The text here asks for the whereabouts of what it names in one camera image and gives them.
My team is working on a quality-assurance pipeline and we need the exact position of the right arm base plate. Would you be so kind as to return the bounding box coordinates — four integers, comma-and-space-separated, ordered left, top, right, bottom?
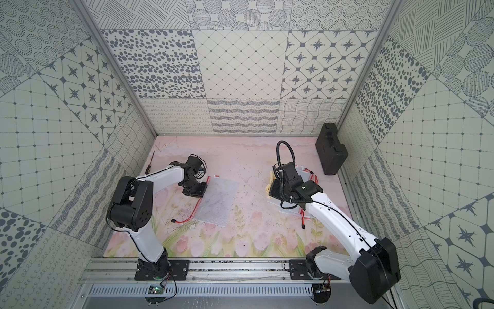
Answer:
284, 246, 340, 280

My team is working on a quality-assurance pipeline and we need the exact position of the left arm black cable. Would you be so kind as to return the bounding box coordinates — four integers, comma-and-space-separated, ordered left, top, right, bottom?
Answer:
190, 153, 208, 180

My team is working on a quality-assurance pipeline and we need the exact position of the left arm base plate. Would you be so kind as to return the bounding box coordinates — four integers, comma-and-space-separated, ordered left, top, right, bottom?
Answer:
135, 250, 190, 281

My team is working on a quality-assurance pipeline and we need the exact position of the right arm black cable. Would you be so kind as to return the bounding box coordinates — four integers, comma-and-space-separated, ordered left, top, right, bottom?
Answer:
273, 140, 398, 309

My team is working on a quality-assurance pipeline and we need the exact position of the black red screwdriver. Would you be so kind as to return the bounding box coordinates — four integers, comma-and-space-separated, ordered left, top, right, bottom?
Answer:
145, 151, 155, 175

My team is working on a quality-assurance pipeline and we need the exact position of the aluminium mounting rail frame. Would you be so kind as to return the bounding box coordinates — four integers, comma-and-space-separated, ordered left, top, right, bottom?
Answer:
79, 257, 352, 304

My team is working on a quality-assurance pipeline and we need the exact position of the black plastic case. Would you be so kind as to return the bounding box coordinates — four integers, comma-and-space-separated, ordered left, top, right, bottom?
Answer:
315, 123, 348, 175

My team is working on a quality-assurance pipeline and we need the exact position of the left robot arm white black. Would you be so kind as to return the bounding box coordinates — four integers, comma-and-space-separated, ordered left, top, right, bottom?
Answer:
105, 154, 208, 279

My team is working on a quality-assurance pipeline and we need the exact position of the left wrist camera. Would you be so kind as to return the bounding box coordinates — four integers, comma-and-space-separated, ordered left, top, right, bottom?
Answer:
187, 154, 207, 179

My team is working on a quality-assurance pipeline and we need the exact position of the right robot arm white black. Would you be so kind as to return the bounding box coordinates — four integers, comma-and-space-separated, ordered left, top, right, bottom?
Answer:
271, 162, 401, 304

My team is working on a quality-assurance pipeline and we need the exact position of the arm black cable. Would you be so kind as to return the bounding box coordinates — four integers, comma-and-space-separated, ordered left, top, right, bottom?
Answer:
190, 153, 208, 180
273, 140, 398, 309

